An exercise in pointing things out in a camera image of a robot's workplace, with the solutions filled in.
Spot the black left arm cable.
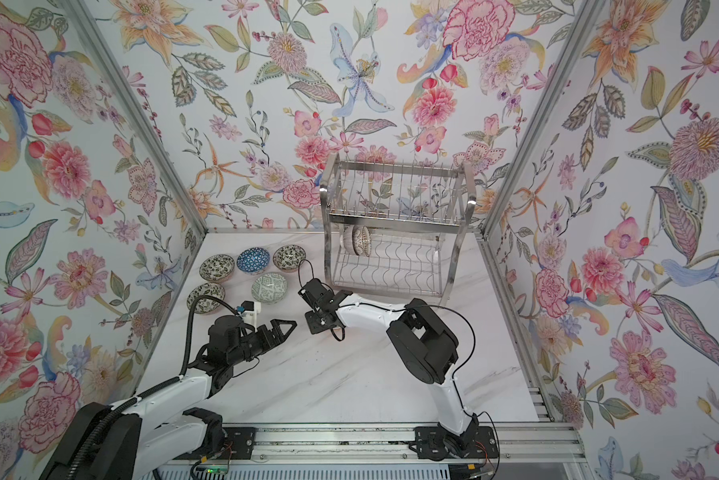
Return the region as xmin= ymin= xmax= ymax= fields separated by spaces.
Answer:
xmin=64 ymin=295 xmax=240 ymax=480

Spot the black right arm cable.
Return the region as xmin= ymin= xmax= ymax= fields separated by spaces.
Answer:
xmin=297 ymin=259 xmax=501 ymax=480

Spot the pale green pattern bowl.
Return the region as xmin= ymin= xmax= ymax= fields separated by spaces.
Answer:
xmin=251 ymin=273 xmax=288 ymax=304

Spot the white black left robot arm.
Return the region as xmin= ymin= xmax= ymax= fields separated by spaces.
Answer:
xmin=41 ymin=315 xmax=297 ymax=479

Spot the blue pattern bowl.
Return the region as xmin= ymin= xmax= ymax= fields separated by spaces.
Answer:
xmin=236 ymin=247 xmax=271 ymax=275

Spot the dark speckled bowl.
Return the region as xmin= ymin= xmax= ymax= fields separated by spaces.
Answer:
xmin=272 ymin=244 xmax=307 ymax=273

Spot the green leaf pattern bowl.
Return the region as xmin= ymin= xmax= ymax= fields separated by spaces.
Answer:
xmin=199 ymin=254 xmax=235 ymax=284

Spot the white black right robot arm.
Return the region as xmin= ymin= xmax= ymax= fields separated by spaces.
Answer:
xmin=298 ymin=278 xmax=479 ymax=460

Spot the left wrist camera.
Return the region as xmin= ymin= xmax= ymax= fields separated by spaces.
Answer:
xmin=237 ymin=301 xmax=262 ymax=329

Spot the brown mandala pattern bowl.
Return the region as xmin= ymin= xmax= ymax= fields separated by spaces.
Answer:
xmin=352 ymin=225 xmax=371 ymax=257

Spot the dark floral bowl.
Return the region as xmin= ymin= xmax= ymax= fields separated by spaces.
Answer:
xmin=186 ymin=282 xmax=225 ymax=315

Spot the two-tier steel dish rack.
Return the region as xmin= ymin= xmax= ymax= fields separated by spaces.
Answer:
xmin=318 ymin=155 xmax=477 ymax=302

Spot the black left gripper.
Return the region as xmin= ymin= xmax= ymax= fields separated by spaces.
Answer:
xmin=226 ymin=318 xmax=295 ymax=368

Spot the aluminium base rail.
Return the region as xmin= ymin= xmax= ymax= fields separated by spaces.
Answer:
xmin=70 ymin=421 xmax=589 ymax=466

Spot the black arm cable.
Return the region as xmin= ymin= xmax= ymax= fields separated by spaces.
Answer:
xmin=64 ymin=295 xmax=240 ymax=480
xmin=297 ymin=259 xmax=501 ymax=480

